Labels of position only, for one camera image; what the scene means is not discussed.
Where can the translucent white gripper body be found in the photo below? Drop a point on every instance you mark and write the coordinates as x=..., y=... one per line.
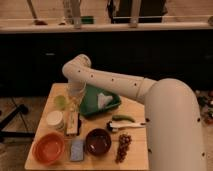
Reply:
x=76, y=95

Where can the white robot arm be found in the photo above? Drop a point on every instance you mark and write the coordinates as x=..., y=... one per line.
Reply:
x=174, y=129

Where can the white paper cup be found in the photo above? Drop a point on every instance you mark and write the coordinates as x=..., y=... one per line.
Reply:
x=55, y=120

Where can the green plastic tray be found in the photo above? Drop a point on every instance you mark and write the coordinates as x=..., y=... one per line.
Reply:
x=97, y=100

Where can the green round fruit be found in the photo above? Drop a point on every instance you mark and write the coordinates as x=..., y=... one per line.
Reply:
x=60, y=102

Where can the white cloth in tray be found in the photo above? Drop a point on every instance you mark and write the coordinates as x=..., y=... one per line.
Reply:
x=103, y=100

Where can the green chili pepper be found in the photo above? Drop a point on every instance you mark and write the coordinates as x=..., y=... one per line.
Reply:
x=122, y=117

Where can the dark brown bowl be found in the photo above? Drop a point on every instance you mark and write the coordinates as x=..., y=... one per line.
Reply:
x=98, y=142

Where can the blue sponge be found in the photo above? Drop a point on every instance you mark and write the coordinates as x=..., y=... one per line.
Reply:
x=77, y=150

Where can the orange plastic bowl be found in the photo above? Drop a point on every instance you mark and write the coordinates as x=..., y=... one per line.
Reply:
x=49, y=148

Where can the bunch of red grapes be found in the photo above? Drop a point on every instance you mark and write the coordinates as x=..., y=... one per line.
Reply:
x=124, y=142

